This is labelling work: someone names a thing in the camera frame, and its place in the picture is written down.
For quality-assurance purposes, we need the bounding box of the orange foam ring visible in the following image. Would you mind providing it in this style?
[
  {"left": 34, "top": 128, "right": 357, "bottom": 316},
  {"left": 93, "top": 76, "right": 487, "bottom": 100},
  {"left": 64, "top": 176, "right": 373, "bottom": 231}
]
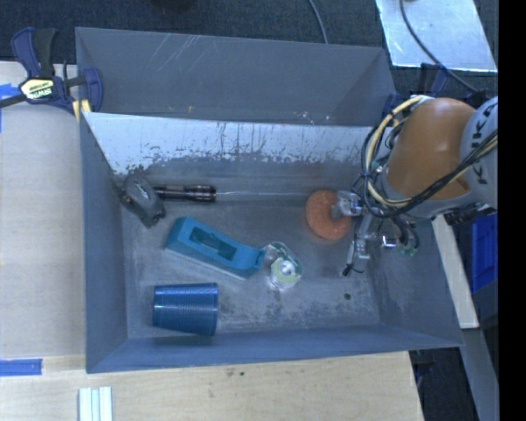
[{"left": 304, "top": 189, "right": 353, "bottom": 242}]

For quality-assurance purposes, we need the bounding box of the grey metal bin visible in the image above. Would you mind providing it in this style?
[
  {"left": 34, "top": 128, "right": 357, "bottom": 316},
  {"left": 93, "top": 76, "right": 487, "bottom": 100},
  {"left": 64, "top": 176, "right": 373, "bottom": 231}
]
[{"left": 74, "top": 26, "right": 466, "bottom": 375}]

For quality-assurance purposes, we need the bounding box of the grey tape measure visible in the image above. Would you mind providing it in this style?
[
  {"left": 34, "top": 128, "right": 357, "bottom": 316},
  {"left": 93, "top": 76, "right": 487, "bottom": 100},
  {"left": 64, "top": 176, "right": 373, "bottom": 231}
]
[{"left": 119, "top": 174, "right": 167, "bottom": 229}]

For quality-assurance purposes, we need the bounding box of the pale wood board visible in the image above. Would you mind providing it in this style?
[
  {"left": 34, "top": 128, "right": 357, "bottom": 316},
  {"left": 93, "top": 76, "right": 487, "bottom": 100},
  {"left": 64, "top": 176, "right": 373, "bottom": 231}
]
[{"left": 0, "top": 103, "right": 88, "bottom": 361}]

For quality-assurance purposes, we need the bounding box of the blue ribbed cup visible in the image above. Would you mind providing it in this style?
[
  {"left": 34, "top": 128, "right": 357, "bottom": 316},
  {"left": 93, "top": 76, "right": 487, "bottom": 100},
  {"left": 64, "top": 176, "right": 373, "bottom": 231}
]
[{"left": 151, "top": 282, "right": 220, "bottom": 338}]

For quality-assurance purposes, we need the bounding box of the black flashlight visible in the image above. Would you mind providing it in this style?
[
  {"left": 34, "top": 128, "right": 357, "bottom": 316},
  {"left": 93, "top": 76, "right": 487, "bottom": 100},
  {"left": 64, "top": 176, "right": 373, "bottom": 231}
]
[{"left": 152, "top": 183, "right": 217, "bottom": 204}]

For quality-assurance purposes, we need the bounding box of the teal hollow block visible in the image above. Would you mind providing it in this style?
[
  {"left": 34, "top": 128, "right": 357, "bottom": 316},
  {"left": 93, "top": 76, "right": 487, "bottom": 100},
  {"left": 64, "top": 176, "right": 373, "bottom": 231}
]
[{"left": 163, "top": 216, "right": 267, "bottom": 282}]

